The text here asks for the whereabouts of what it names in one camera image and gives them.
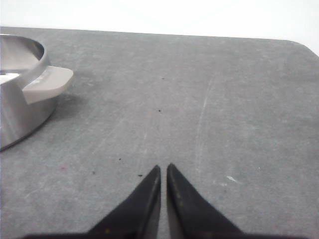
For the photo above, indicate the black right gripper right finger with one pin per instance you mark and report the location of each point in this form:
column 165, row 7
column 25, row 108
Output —
column 190, row 215

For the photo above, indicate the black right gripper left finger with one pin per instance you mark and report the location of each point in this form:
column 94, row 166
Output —
column 137, row 217

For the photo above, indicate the stainless steel steamer pot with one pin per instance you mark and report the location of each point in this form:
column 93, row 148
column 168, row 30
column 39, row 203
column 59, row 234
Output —
column 29, row 87

